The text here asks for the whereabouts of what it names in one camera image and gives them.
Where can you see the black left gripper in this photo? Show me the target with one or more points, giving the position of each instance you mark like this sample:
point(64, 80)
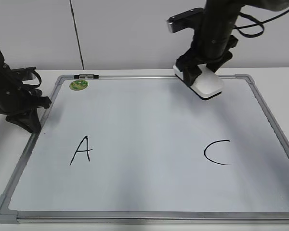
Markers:
point(17, 104)

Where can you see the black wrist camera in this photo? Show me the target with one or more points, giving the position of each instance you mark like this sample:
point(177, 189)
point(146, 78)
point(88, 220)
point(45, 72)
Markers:
point(24, 74)
point(189, 19)

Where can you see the round green magnet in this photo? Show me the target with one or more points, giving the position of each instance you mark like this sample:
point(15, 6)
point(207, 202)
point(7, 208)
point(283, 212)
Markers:
point(78, 85)

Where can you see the white whiteboard eraser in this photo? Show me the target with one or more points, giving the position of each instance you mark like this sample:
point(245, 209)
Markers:
point(208, 84)

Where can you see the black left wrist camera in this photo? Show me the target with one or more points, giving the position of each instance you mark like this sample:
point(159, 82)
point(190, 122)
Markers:
point(24, 74)

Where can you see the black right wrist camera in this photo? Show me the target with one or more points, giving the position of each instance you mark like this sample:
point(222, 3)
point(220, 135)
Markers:
point(189, 19)

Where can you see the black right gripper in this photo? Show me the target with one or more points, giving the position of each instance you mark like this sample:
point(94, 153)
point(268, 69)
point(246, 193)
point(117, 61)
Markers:
point(214, 40)

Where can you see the white board with grey frame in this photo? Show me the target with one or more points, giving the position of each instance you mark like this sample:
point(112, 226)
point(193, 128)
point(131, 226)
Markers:
point(148, 149)

